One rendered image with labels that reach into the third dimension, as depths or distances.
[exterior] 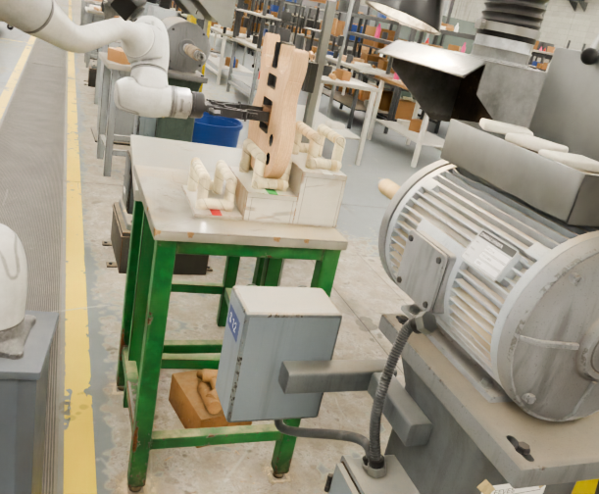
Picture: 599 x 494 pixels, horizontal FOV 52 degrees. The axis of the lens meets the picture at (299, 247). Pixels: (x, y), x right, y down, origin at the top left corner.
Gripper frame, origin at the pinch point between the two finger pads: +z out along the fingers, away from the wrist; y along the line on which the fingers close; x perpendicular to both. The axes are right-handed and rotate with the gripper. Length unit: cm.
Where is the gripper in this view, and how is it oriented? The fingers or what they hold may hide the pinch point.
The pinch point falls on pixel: (256, 113)
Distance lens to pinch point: 191.5
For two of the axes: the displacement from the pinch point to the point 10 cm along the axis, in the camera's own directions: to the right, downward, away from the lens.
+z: 9.3, 0.5, 3.5
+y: 3.1, 4.0, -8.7
